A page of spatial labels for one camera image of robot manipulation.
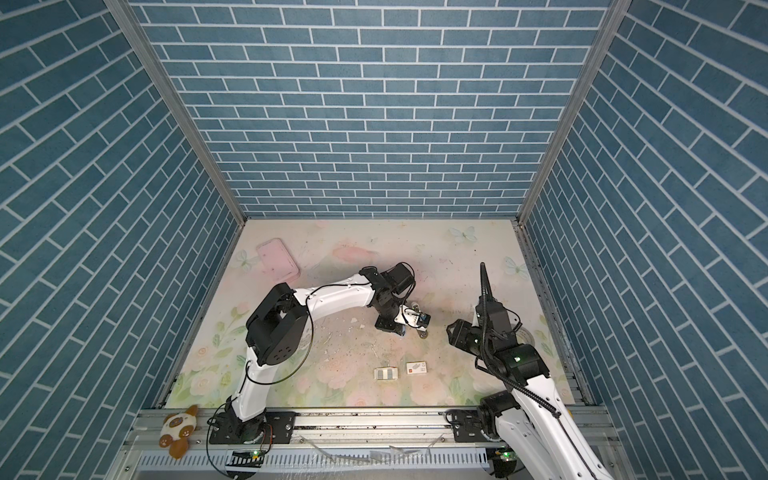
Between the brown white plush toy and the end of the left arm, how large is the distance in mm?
522

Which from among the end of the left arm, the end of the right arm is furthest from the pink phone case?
the end of the right arm

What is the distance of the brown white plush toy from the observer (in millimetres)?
715

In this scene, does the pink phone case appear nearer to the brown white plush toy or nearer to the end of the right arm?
the brown white plush toy

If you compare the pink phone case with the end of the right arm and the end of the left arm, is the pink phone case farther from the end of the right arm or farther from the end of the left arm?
the end of the right arm

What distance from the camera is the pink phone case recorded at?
1.03m

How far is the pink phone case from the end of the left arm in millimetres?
387

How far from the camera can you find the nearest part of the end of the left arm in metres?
0.69

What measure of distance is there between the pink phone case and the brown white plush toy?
0.44m
